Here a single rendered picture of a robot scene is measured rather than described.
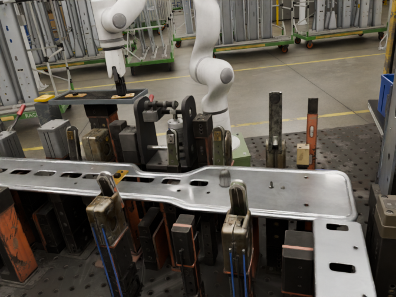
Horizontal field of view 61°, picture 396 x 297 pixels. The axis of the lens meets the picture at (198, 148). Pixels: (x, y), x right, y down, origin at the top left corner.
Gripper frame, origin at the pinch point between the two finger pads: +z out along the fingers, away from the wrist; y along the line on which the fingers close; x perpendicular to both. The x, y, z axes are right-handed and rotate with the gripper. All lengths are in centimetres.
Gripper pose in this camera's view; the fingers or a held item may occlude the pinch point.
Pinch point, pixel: (121, 89)
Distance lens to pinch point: 132.4
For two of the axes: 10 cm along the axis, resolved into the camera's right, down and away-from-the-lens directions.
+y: 0.4, 4.2, -9.1
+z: 1.0, 9.0, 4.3
